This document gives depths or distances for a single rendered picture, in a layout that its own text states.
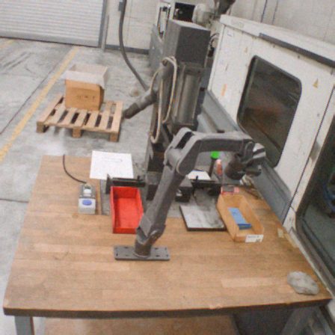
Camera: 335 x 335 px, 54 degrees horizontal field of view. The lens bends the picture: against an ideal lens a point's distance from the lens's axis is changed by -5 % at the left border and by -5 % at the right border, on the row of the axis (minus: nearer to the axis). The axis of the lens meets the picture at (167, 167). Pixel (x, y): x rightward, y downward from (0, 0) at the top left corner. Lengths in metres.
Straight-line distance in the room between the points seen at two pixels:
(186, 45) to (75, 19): 9.26
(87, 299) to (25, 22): 10.12
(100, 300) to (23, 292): 0.23
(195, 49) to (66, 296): 1.02
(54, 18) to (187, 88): 9.44
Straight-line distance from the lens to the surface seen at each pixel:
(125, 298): 1.12
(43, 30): 10.79
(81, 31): 10.62
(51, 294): 1.12
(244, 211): 1.61
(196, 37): 1.44
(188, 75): 1.37
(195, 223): 1.45
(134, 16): 10.57
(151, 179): 1.56
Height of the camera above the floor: 1.75
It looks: 27 degrees down
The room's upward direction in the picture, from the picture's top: 11 degrees clockwise
